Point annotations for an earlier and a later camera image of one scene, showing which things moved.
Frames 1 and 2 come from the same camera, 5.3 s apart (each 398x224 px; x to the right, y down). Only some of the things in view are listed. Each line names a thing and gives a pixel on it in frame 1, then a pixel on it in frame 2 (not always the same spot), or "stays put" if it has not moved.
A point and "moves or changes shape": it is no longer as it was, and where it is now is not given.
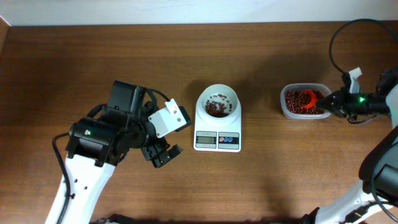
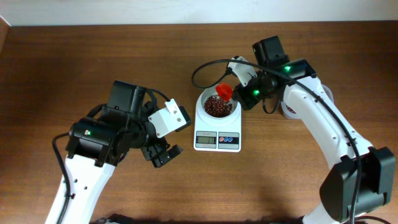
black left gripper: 160,160 stays put
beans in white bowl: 218,106 stays put
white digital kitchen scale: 210,138 stays put
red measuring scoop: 307,99 moves or changes shape
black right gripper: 341,103 -> 244,97
